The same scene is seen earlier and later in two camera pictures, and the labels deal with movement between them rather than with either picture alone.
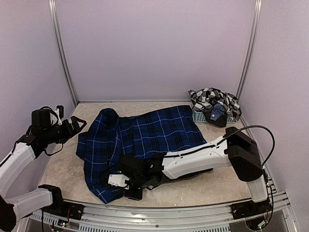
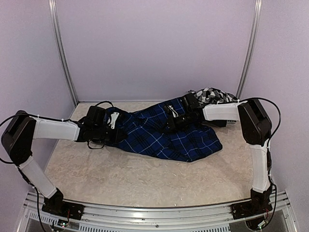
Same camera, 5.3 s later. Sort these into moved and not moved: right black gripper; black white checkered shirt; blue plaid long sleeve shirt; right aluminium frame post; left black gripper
Moved: left black gripper; blue plaid long sleeve shirt; right black gripper
Not moved: right aluminium frame post; black white checkered shirt
